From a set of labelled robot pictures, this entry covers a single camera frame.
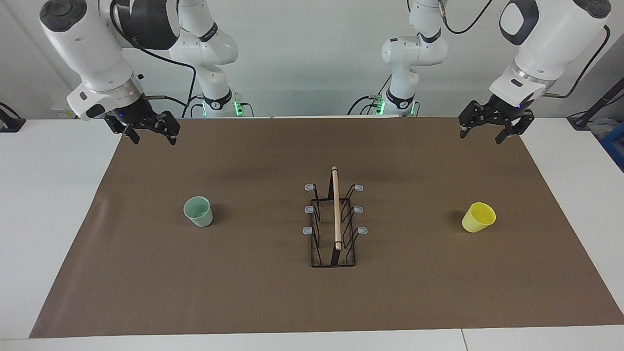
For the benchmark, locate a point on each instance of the black pole stand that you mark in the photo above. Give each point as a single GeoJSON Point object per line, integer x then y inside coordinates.
{"type": "Point", "coordinates": [579, 122]}

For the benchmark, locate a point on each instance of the blue box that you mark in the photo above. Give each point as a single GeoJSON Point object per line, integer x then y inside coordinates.
{"type": "Point", "coordinates": [615, 146]}

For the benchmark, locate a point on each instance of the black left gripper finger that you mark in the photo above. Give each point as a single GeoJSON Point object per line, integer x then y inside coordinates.
{"type": "Point", "coordinates": [475, 114]}
{"type": "Point", "coordinates": [519, 124]}

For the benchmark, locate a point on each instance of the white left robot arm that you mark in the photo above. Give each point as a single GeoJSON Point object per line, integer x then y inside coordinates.
{"type": "Point", "coordinates": [551, 44]}

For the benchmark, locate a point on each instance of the yellow plastic cup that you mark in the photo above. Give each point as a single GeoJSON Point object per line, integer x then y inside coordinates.
{"type": "Point", "coordinates": [477, 219]}

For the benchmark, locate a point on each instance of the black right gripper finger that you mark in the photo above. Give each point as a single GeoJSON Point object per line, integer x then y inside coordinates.
{"type": "Point", "coordinates": [131, 132]}
{"type": "Point", "coordinates": [170, 124]}

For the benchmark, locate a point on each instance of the black table clamp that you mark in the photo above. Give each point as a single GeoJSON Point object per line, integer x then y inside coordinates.
{"type": "Point", "coordinates": [9, 124]}

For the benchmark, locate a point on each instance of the brown table mat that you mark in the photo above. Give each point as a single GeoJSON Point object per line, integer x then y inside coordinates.
{"type": "Point", "coordinates": [195, 292]}

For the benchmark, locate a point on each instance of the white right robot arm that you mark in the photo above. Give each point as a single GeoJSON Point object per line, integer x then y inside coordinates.
{"type": "Point", "coordinates": [83, 44]}

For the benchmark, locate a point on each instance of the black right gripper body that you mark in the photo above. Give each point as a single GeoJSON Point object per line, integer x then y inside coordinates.
{"type": "Point", "coordinates": [131, 114]}

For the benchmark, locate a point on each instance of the pale green plastic cup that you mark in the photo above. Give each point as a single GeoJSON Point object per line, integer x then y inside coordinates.
{"type": "Point", "coordinates": [200, 214]}

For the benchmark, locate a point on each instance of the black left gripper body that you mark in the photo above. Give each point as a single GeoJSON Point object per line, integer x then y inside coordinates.
{"type": "Point", "coordinates": [502, 109]}

